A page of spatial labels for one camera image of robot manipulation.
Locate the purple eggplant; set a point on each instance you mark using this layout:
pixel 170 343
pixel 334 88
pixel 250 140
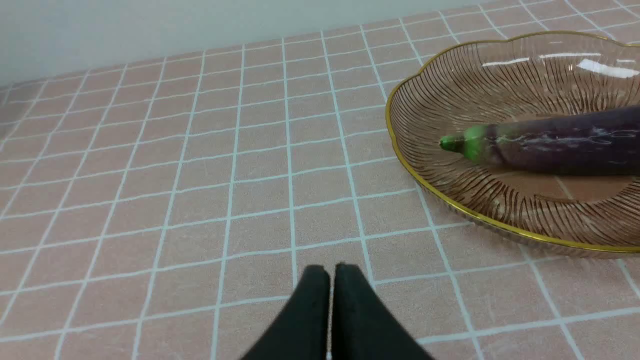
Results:
pixel 602 143

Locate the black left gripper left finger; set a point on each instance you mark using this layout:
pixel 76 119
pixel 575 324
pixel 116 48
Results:
pixel 299 331

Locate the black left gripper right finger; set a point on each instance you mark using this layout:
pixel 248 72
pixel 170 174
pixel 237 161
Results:
pixel 362 328

